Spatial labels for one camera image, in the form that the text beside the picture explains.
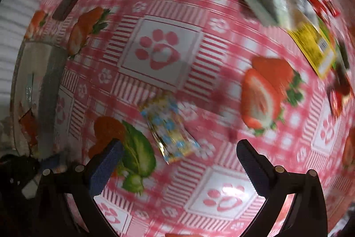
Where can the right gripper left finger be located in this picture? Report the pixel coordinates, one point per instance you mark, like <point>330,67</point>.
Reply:
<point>65,201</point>

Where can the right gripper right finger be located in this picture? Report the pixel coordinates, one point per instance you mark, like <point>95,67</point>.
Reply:
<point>307,215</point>

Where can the red packet in tray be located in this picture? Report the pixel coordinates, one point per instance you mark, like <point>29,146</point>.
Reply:
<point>29,128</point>

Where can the red candy packet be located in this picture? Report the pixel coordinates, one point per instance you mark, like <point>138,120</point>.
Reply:
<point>340,94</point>

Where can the blue patterned candy packet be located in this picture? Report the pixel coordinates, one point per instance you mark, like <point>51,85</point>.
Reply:
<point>166,126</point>

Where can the yellow snack packet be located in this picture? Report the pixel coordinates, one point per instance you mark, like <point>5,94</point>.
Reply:
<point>315,47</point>

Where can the strawberry pattern tablecloth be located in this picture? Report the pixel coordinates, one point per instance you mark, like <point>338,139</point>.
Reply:
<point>232,78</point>

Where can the crumpled white green bag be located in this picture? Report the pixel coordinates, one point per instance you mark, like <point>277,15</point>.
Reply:
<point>286,14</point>

